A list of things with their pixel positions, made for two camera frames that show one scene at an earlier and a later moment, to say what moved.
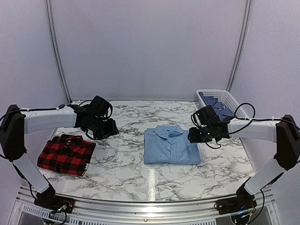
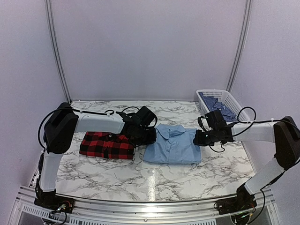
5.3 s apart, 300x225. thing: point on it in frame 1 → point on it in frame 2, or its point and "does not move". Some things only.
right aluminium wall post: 248,11 does not move
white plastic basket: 226,107 does not move
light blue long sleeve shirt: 169,144 does not move
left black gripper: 112,130 → 152,139
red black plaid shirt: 65,153 → 107,145
